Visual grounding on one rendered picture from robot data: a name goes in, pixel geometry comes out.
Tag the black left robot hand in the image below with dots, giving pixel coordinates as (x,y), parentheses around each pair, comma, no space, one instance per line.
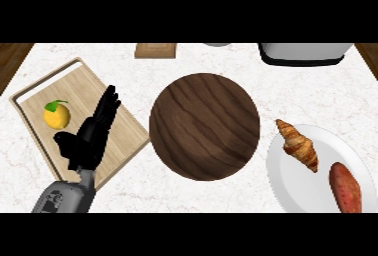
(90,133)

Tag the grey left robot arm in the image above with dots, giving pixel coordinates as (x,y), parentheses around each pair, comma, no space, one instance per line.
(68,196)

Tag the dark brown wooden bowl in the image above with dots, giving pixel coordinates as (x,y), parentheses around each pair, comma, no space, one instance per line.
(204,126)

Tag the white plate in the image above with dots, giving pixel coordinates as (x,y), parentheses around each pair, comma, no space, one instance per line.
(307,180)

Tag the reddish sweet potato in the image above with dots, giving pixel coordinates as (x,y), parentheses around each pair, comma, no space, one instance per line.
(346,188)

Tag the yellow lemon with green leaf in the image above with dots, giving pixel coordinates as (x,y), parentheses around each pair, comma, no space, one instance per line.
(56,115)

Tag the pale wooden cutting board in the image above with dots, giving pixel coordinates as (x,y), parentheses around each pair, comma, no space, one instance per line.
(79,96)

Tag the small brown wooden block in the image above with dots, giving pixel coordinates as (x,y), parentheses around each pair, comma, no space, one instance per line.
(155,50)

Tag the grey round object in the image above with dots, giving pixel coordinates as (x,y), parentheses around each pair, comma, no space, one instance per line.
(217,44)

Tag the brown croissant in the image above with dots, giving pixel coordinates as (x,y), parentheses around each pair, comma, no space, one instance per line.
(297,144)

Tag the white appliance with black base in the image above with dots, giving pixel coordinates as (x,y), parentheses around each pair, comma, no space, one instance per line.
(303,53)

